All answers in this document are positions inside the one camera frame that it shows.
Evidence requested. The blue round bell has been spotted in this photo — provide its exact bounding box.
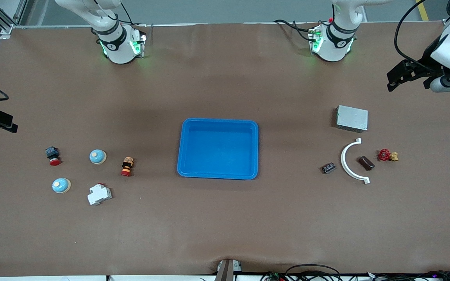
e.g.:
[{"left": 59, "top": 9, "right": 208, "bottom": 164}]
[
  {"left": 52, "top": 178, "right": 71, "bottom": 194},
  {"left": 89, "top": 149, "right": 107, "bottom": 165}
]

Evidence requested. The dark brown capacitor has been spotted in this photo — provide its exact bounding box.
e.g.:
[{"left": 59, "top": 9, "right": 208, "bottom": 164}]
[{"left": 358, "top": 155, "right": 375, "bottom": 171}]

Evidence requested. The red mushroom button black base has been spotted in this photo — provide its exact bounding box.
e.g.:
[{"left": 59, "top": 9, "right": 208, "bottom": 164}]
[{"left": 45, "top": 146, "right": 62, "bottom": 166}]

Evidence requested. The silver metal box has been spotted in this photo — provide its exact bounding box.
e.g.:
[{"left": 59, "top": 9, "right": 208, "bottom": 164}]
[{"left": 335, "top": 105, "right": 369, "bottom": 133}]

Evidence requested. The red handwheel brass valve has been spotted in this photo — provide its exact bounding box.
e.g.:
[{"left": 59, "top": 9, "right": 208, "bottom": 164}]
[{"left": 377, "top": 148, "right": 400, "bottom": 162}]

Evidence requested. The white circuit breaker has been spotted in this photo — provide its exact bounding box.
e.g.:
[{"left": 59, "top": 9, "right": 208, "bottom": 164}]
[{"left": 87, "top": 183, "right": 113, "bottom": 206}]

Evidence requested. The orange red push button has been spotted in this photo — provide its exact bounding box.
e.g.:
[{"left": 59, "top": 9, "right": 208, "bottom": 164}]
[{"left": 121, "top": 157, "right": 135, "bottom": 177}]

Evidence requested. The blue plastic tray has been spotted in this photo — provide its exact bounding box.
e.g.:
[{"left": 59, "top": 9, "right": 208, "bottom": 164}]
[{"left": 177, "top": 118, "right": 259, "bottom": 180}]

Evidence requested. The brown paper table cover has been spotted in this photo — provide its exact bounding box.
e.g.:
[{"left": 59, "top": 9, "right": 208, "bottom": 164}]
[{"left": 0, "top": 21, "right": 450, "bottom": 278}]

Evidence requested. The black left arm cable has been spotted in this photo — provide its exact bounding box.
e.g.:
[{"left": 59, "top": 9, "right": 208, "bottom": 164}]
[{"left": 394, "top": 0, "right": 450, "bottom": 73}]

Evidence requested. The white curved plastic bracket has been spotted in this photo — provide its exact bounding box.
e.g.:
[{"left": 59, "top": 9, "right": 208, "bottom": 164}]
[{"left": 341, "top": 138, "right": 370, "bottom": 185}]

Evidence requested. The black left base cable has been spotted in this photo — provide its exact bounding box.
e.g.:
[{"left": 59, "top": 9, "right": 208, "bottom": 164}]
[{"left": 274, "top": 19, "right": 315, "bottom": 41}]

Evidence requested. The black base cable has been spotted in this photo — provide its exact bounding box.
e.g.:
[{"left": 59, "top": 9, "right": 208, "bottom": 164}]
[
  {"left": 110, "top": 3, "right": 147, "bottom": 28},
  {"left": 274, "top": 19, "right": 315, "bottom": 41}
]

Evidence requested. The black right base cable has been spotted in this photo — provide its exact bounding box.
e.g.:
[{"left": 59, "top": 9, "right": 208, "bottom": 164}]
[{"left": 110, "top": 3, "right": 147, "bottom": 28}]

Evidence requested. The black cable bundle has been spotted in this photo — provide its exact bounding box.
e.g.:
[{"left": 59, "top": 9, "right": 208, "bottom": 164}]
[{"left": 368, "top": 270, "right": 450, "bottom": 281}]

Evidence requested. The black looped cable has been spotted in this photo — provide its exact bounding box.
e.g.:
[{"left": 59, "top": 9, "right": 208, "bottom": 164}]
[{"left": 260, "top": 264, "right": 343, "bottom": 281}]

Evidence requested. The metal camera post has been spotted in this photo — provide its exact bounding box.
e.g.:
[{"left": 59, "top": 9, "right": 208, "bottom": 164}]
[{"left": 215, "top": 259, "right": 243, "bottom": 281}]

